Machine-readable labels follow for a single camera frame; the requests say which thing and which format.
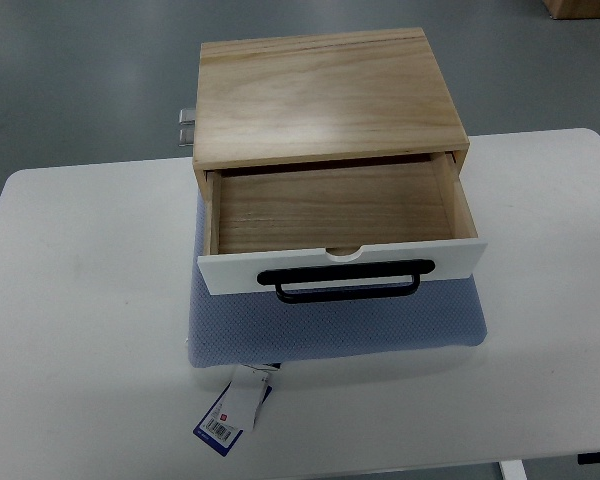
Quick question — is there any white blue product tag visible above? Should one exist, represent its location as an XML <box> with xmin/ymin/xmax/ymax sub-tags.
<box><xmin>193</xmin><ymin>363</ymin><xmax>281</xmax><ymax>457</ymax></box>

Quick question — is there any grey metal clamp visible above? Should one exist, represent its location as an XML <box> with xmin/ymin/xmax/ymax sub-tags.
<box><xmin>179</xmin><ymin>126</ymin><xmax>195</xmax><ymax>147</ymax></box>
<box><xmin>179</xmin><ymin>107</ymin><xmax>196</xmax><ymax>125</ymax></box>

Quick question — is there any grey metal clamp lower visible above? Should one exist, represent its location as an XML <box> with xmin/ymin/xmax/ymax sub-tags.
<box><xmin>179</xmin><ymin>126</ymin><xmax>195</xmax><ymax>147</ymax></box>

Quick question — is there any wooden drawer cabinet box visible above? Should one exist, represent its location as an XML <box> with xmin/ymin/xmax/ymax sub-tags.
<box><xmin>192</xmin><ymin>27</ymin><xmax>470</xmax><ymax>191</ymax></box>

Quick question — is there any blue grey mesh cushion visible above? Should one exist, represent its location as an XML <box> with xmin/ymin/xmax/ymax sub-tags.
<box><xmin>186</xmin><ymin>194</ymin><xmax>489</xmax><ymax>370</ymax></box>

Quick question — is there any black table control panel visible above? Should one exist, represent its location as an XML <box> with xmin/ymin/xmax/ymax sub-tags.
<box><xmin>577</xmin><ymin>452</ymin><xmax>600</xmax><ymax>465</ymax></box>

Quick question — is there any white table leg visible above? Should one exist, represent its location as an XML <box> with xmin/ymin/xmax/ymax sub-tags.
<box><xmin>499</xmin><ymin>460</ymin><xmax>528</xmax><ymax>480</ymax></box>

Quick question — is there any grey metal clamp upper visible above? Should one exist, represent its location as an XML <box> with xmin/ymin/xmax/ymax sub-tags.
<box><xmin>179</xmin><ymin>107</ymin><xmax>196</xmax><ymax>125</ymax></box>

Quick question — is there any white drawer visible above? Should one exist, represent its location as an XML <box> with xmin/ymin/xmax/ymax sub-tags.
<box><xmin>197</xmin><ymin>152</ymin><xmax>486</xmax><ymax>303</ymax></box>

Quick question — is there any wooden furniture corner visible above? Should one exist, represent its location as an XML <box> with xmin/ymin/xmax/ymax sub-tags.
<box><xmin>543</xmin><ymin>0</ymin><xmax>600</xmax><ymax>20</ymax></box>

